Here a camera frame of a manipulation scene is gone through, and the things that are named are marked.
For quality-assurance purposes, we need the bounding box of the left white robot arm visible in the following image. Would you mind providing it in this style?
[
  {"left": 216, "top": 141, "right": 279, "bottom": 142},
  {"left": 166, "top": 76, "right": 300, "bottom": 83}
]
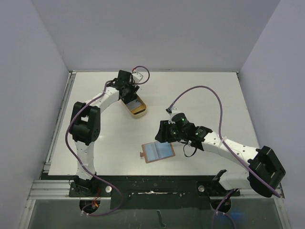
[{"left": 65, "top": 70, "right": 143, "bottom": 196}]

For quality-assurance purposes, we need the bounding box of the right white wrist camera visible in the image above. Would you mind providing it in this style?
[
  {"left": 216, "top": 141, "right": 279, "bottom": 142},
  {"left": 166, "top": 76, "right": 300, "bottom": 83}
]
[{"left": 165, "top": 107, "right": 180, "bottom": 116}]

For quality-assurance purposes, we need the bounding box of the purple cable under right base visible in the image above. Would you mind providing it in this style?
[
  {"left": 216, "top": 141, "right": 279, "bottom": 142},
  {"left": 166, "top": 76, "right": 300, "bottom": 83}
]
[{"left": 211, "top": 188, "right": 237, "bottom": 229}]

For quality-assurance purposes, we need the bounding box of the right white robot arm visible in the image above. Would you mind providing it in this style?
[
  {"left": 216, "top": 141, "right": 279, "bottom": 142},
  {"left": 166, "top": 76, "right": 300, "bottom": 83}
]
[{"left": 155, "top": 113, "right": 286, "bottom": 198}]

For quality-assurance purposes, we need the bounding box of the yellow card tray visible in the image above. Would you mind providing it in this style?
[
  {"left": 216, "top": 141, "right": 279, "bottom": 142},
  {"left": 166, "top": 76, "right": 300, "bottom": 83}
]
[{"left": 121, "top": 95, "right": 147, "bottom": 119}]

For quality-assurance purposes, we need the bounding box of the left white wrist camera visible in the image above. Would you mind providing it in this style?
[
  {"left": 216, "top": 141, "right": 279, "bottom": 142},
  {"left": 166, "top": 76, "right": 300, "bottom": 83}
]
[{"left": 132, "top": 72, "right": 143, "bottom": 84}]

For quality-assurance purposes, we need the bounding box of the aluminium frame rail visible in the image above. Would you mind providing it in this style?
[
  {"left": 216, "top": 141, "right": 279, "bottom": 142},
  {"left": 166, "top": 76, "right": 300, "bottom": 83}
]
[{"left": 42, "top": 71, "right": 76, "bottom": 173}]

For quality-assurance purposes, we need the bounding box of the black wire loop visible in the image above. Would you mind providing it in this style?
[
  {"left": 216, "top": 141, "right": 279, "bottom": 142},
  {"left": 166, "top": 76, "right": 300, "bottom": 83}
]
[{"left": 183, "top": 142, "right": 197, "bottom": 157}]

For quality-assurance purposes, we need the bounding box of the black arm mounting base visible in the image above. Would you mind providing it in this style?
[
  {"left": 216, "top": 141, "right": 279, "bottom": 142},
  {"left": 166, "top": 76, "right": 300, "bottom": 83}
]
[{"left": 69, "top": 175, "right": 228, "bottom": 210}]

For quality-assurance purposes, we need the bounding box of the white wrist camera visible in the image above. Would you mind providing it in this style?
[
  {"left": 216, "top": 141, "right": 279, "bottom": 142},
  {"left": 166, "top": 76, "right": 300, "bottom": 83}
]
[
  {"left": 132, "top": 72, "right": 143, "bottom": 84},
  {"left": 165, "top": 107, "right": 180, "bottom": 116}
]

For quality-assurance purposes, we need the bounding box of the tan leather card holder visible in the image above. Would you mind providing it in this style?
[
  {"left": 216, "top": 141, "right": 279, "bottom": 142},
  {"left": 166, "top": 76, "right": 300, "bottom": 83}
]
[{"left": 140, "top": 141, "right": 175, "bottom": 164}]

